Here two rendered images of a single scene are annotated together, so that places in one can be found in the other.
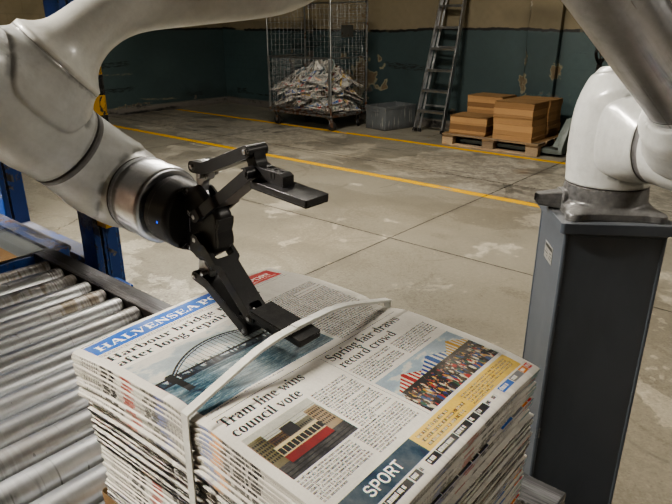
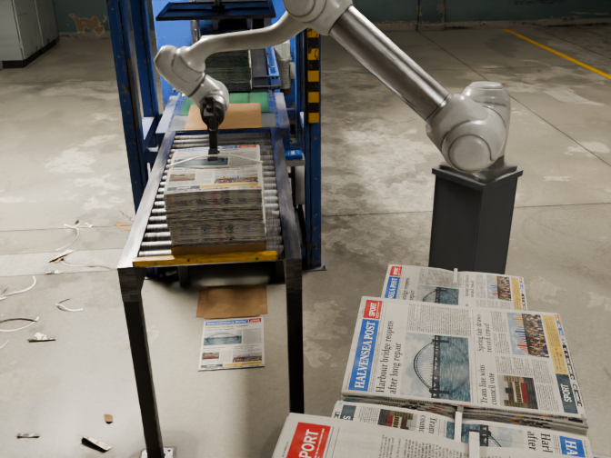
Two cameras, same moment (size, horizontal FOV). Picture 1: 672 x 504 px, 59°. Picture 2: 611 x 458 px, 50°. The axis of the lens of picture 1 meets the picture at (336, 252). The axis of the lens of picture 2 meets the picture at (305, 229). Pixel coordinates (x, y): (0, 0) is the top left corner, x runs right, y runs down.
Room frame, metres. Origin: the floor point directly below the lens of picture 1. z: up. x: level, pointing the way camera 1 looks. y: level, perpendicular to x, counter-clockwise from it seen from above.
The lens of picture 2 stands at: (-0.64, -1.54, 1.75)
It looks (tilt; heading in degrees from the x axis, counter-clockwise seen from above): 26 degrees down; 45
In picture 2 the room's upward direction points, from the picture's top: 1 degrees counter-clockwise
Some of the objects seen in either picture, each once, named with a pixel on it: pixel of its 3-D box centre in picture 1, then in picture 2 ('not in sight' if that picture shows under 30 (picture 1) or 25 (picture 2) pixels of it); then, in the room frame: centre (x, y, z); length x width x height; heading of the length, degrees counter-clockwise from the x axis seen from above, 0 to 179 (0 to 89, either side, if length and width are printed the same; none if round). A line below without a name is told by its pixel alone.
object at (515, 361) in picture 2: not in sight; (459, 350); (0.19, -1.06, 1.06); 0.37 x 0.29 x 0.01; 124
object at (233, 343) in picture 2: not in sight; (232, 342); (0.83, 0.43, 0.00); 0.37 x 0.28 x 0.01; 50
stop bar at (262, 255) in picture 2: not in sight; (205, 258); (0.36, -0.09, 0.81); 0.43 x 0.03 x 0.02; 140
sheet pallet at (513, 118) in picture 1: (504, 121); not in sight; (7.12, -2.00, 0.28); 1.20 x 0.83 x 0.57; 50
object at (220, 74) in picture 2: not in sight; (226, 62); (1.83, 1.62, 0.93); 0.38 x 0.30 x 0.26; 50
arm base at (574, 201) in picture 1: (593, 195); (473, 158); (1.13, -0.51, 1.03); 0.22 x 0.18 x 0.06; 85
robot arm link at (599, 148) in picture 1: (620, 124); (482, 118); (1.12, -0.53, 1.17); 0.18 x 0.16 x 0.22; 25
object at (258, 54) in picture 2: not in sight; (230, 71); (2.19, 2.05, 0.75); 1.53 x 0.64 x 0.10; 50
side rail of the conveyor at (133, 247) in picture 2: not in sight; (155, 197); (0.61, 0.57, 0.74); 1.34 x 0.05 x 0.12; 50
